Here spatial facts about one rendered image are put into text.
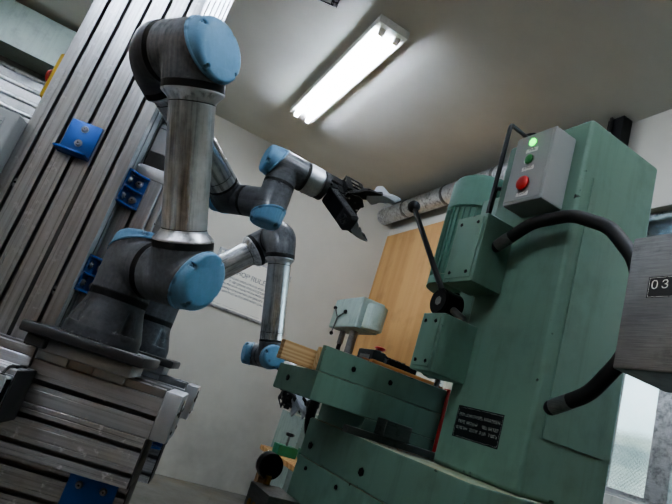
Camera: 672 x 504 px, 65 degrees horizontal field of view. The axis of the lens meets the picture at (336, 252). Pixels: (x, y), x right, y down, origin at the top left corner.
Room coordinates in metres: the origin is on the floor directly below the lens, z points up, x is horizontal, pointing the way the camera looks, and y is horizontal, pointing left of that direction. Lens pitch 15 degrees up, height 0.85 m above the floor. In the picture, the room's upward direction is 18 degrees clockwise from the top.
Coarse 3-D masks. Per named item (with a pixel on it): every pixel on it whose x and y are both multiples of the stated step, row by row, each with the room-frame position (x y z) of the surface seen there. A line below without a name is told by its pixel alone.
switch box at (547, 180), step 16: (560, 128) 0.90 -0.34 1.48; (528, 144) 0.96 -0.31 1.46; (544, 144) 0.92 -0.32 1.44; (560, 144) 0.91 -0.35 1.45; (544, 160) 0.91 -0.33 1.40; (560, 160) 0.91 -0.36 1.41; (512, 176) 0.98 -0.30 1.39; (528, 176) 0.94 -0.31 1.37; (544, 176) 0.90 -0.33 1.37; (560, 176) 0.91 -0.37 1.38; (512, 192) 0.97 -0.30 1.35; (528, 192) 0.93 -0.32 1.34; (544, 192) 0.90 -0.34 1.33; (560, 192) 0.92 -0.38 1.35; (512, 208) 0.98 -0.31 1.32; (528, 208) 0.96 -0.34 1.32; (544, 208) 0.94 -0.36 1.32; (560, 208) 0.92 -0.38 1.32
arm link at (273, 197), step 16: (272, 176) 1.15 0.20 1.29; (240, 192) 1.19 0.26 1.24; (256, 192) 1.17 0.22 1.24; (272, 192) 1.15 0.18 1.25; (288, 192) 1.17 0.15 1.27; (240, 208) 1.20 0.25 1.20; (256, 208) 1.16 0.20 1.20; (272, 208) 1.15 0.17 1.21; (256, 224) 1.20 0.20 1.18; (272, 224) 1.17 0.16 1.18
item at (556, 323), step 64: (576, 128) 0.93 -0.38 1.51; (576, 192) 0.90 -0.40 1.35; (640, 192) 0.97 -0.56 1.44; (512, 256) 1.02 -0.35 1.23; (576, 256) 0.91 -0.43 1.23; (512, 320) 0.98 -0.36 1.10; (576, 320) 0.92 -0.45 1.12; (512, 384) 0.95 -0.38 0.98; (576, 384) 0.93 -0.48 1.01; (448, 448) 1.06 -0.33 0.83; (512, 448) 0.92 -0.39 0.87; (576, 448) 0.94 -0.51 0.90
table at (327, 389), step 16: (288, 368) 1.26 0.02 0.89; (304, 368) 1.19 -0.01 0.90; (288, 384) 1.23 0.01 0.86; (304, 384) 1.16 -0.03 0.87; (320, 384) 1.13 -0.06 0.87; (336, 384) 1.14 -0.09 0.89; (352, 384) 1.16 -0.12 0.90; (320, 400) 1.13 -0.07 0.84; (336, 400) 1.15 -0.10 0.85; (352, 400) 1.17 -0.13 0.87; (368, 400) 1.18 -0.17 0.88; (384, 400) 1.20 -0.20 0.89; (400, 400) 1.22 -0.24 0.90; (368, 416) 1.19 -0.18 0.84; (384, 416) 1.20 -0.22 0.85; (400, 416) 1.22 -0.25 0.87; (416, 416) 1.24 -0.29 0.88; (432, 416) 1.25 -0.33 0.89; (416, 432) 1.24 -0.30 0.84; (432, 432) 1.26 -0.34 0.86
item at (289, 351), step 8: (288, 344) 1.13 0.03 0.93; (296, 344) 1.14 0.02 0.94; (280, 352) 1.13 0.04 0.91; (288, 352) 1.13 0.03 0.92; (296, 352) 1.14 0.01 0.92; (304, 352) 1.14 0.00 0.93; (312, 352) 1.15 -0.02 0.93; (288, 360) 1.13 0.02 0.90; (296, 360) 1.14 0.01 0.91; (304, 360) 1.15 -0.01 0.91; (312, 360) 1.15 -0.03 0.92
